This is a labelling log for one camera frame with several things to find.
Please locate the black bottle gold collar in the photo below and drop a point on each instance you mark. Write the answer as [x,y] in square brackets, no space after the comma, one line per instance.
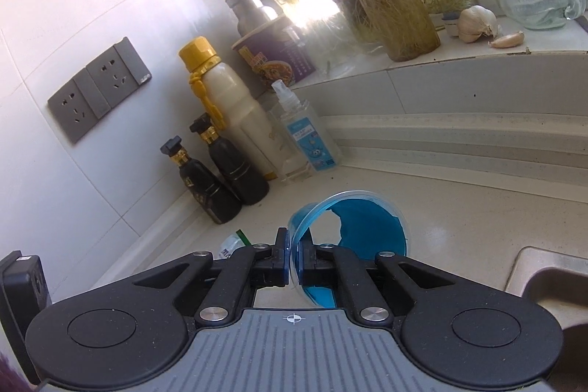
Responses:
[241,175]
[213,196]

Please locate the steel thermos flask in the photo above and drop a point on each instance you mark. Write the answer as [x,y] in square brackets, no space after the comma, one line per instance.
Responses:
[251,14]

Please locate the black bottle gold collar front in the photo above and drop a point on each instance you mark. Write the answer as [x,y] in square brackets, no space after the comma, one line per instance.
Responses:
[213,196]

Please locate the grey wall power sockets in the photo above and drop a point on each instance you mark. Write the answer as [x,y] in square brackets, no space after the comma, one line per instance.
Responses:
[97,89]

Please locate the white bottle yellow cap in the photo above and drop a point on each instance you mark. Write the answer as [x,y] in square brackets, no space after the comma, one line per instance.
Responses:
[233,110]

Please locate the green white sachet wrapper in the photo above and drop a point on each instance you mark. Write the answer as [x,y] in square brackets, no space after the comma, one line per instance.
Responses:
[233,242]

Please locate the purple instant noodle cup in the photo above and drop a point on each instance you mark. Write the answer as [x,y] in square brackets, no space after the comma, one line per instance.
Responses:
[276,51]

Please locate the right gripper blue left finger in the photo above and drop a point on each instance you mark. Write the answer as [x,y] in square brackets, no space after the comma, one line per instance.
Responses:
[271,262]

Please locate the loose garlic bulb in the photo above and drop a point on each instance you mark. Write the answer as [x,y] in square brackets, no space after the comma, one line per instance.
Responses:
[475,22]

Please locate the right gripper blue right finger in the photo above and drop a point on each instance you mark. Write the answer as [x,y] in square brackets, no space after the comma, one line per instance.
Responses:
[316,263]

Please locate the black bottle gold collar rear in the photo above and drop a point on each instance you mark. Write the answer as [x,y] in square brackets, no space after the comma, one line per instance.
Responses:
[241,175]

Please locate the clear spray bottle blue label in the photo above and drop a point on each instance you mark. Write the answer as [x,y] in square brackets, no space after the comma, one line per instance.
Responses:
[306,129]

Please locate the clear rectangular glass container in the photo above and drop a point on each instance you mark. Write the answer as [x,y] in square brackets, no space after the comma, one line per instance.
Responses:
[306,168]

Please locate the garlic clove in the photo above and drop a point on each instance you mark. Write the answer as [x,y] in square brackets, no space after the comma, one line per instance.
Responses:
[508,41]

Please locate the blue plastic cup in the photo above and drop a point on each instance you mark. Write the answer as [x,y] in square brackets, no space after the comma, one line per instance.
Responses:
[369,225]

